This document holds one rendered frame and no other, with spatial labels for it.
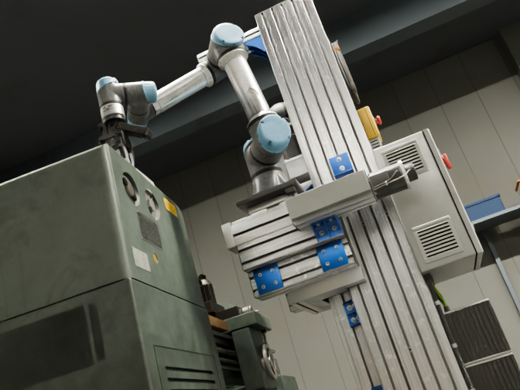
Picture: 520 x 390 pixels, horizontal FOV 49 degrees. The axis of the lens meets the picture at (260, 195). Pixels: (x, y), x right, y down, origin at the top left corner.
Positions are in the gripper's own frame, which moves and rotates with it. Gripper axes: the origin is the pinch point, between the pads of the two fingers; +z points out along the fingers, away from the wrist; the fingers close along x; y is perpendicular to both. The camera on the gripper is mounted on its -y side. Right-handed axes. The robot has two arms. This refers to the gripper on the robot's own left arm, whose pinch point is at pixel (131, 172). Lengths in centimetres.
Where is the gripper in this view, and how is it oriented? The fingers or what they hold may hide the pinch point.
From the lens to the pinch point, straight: 182.0
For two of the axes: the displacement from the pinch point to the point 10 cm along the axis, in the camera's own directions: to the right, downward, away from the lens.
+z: 2.7, 8.9, -3.7
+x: -2.3, -3.2, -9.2
